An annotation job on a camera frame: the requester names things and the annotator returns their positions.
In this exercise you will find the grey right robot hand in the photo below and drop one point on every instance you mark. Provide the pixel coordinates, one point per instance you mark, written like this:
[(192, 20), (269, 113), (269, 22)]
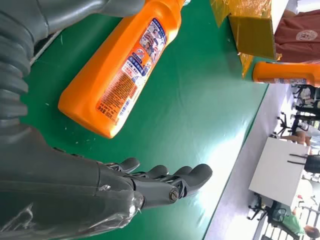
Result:
[(55, 192)]

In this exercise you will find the green table mat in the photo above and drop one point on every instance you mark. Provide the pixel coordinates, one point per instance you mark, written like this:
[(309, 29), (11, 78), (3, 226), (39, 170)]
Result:
[(180, 119)]

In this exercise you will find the black office chair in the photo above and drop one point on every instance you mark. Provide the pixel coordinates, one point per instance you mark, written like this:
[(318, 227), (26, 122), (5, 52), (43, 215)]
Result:
[(271, 213), (306, 107), (284, 124)]

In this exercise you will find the white square table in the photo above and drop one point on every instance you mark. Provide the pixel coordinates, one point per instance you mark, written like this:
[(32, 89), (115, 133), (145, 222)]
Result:
[(275, 172)]

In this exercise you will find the yellow taped cardboard box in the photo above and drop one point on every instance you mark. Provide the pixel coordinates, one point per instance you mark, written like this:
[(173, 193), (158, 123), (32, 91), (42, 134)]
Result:
[(252, 36)]

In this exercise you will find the person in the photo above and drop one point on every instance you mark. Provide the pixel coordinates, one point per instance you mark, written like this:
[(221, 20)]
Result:
[(295, 225), (299, 136), (295, 46)]

